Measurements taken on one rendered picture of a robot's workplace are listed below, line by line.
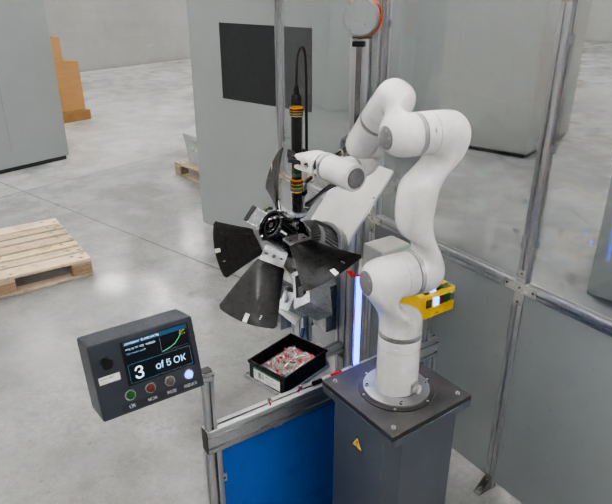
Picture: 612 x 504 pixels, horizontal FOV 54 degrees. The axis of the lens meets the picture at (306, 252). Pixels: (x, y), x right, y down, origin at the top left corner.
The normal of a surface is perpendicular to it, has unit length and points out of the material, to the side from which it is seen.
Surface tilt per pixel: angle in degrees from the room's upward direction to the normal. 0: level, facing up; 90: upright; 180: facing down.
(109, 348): 75
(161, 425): 0
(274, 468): 90
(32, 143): 90
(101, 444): 0
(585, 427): 90
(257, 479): 90
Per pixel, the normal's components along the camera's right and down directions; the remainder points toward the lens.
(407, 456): 0.58, 0.33
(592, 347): -0.83, 0.23
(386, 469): -0.16, 0.40
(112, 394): 0.54, 0.10
